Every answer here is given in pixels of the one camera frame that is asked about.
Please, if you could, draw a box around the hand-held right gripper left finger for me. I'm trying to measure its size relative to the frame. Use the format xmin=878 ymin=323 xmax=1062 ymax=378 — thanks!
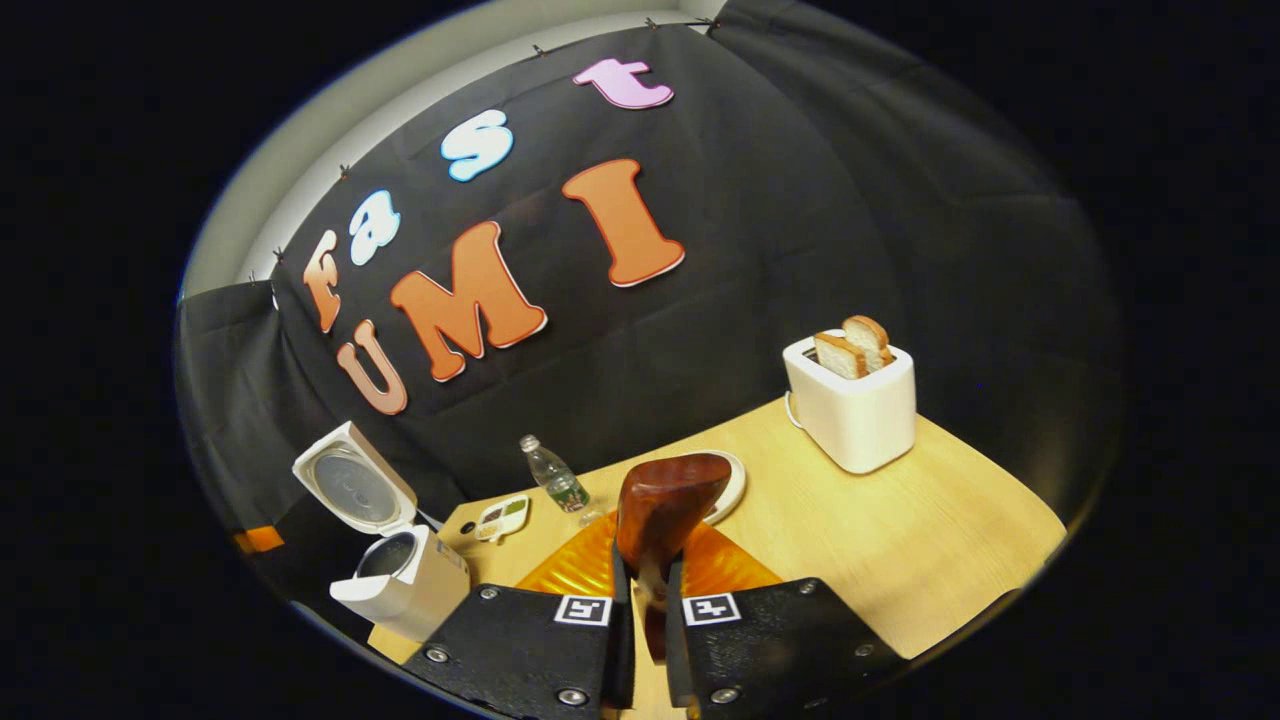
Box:
xmin=400 ymin=510 xmax=636 ymax=720

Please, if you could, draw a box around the toasted bread slice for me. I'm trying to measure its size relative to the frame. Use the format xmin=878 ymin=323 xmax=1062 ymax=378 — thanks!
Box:
xmin=813 ymin=332 xmax=869 ymax=380
xmin=842 ymin=315 xmax=894 ymax=371

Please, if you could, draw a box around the white rice cooker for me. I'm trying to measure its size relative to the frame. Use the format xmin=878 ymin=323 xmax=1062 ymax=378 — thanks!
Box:
xmin=292 ymin=421 xmax=471 ymax=643

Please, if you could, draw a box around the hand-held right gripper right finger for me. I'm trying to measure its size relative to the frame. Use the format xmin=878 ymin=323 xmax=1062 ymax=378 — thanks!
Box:
xmin=665 ymin=520 xmax=911 ymax=720

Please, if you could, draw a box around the white toaster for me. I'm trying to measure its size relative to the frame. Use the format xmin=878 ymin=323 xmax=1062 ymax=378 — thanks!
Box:
xmin=782 ymin=330 xmax=917 ymax=475

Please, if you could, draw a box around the clear plastic water bottle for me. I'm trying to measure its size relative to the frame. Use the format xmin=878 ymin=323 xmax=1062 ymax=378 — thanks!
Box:
xmin=519 ymin=434 xmax=601 ymax=526

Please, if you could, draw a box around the white divided condiment dish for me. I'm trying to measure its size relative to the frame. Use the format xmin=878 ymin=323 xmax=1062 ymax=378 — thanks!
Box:
xmin=472 ymin=494 xmax=531 ymax=544

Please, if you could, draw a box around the white round plate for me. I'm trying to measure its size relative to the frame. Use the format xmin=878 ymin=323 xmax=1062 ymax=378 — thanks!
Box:
xmin=700 ymin=450 xmax=748 ymax=526

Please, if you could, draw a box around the brown wooden spoon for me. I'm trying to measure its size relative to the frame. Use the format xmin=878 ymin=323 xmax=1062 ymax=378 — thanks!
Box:
xmin=615 ymin=452 xmax=733 ymax=663

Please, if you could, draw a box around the black backdrop cloth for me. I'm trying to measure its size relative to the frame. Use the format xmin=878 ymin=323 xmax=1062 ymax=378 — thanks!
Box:
xmin=175 ymin=0 xmax=1121 ymax=621

